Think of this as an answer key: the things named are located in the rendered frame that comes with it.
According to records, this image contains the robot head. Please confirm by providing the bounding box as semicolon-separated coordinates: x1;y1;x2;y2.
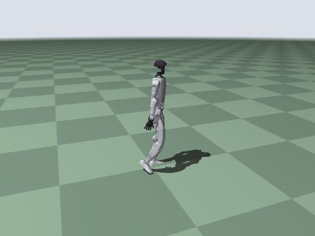
154;60;167;78

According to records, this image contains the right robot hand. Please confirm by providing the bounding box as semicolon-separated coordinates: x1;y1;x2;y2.
144;116;154;130

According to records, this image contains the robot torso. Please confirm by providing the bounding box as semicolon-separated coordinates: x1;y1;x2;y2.
152;75;166;116

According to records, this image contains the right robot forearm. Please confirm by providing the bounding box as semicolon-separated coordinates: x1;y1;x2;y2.
149;99;157;120

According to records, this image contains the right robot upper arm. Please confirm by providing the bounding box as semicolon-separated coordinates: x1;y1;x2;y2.
151;80;160;104

